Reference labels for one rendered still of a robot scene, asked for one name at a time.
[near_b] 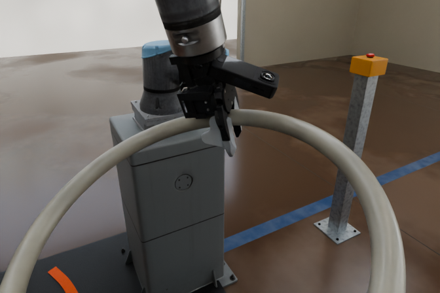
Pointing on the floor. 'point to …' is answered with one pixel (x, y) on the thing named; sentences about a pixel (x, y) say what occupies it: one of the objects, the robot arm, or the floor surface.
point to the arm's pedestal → (173, 210)
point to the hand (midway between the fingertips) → (237, 140)
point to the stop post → (342, 231)
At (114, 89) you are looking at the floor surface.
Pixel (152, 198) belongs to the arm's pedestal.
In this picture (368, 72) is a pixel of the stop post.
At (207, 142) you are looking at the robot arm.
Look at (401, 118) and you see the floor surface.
